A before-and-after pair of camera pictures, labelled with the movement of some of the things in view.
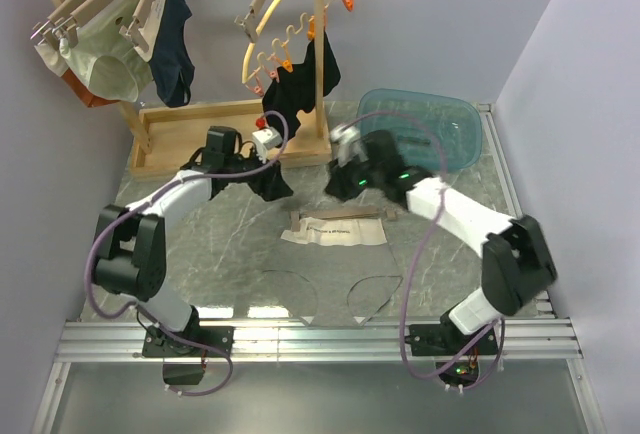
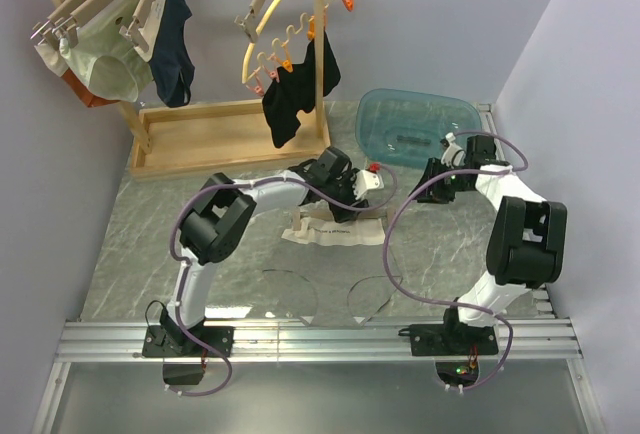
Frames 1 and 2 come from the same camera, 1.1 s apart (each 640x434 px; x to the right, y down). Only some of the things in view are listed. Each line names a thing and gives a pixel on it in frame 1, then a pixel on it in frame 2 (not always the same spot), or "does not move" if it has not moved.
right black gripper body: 354,177 → 444,189
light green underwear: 109,64 does not move
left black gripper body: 260,183 → 343,190
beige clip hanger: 142,30 does not move
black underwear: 292,91 does not move
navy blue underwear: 170,62 does not move
